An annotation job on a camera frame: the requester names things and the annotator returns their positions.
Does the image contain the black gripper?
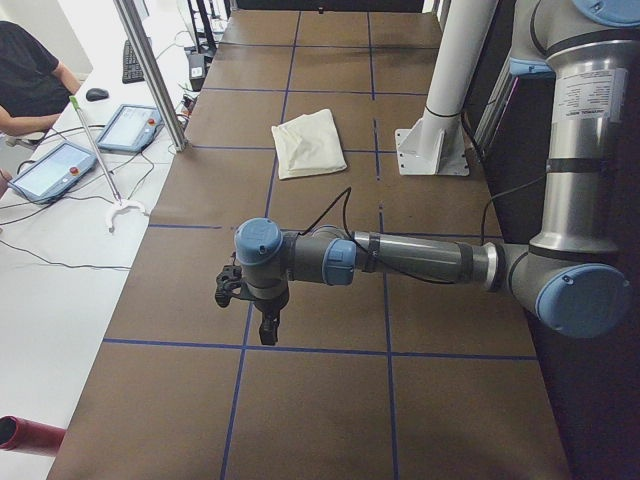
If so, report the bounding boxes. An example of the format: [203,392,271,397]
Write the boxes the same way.
[214,265,289,345]

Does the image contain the white long-sleeve printed shirt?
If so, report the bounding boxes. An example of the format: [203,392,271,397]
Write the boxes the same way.
[271,109,347,180]

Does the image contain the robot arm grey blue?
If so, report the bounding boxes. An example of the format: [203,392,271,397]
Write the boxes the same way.
[215,1,639,345]

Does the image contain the reacher grabber stick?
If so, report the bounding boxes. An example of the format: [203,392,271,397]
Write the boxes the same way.
[69,95,147,233]

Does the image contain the teach pendant far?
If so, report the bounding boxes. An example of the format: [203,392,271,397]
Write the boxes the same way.
[96,104,164,154]

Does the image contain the teach pendant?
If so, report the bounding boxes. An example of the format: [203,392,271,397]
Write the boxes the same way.
[9,142,97,204]
[96,104,164,154]

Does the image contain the white central pillar with base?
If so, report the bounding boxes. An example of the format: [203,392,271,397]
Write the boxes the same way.
[395,0,498,176]

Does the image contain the teach pendant near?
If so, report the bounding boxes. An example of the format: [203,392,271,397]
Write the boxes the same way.
[9,142,97,204]

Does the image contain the red cylinder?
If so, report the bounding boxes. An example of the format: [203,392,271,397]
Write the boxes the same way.
[1,416,66,457]

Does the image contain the black keyboard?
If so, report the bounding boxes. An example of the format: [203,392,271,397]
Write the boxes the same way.
[121,40,144,84]

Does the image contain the black computer mouse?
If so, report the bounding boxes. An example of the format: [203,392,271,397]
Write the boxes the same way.
[85,88,109,102]

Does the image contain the seated person black shirt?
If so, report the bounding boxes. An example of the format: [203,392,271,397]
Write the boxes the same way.
[1,21,80,136]

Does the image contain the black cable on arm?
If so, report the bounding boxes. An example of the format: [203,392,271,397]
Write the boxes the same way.
[299,169,551,284]

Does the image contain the aluminium frame post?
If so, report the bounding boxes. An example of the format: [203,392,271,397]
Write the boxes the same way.
[114,0,187,152]

